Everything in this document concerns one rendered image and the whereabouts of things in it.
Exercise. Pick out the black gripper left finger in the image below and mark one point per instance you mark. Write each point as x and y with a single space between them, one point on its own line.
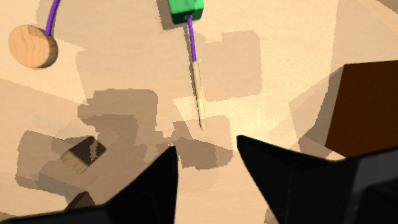
149 199

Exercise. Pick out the round wooden button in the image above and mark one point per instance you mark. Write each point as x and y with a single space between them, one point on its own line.
31 47

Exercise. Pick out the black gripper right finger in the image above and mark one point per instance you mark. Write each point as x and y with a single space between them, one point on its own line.
304 189

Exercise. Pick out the green rounded block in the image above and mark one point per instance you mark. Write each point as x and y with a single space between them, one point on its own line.
181 8

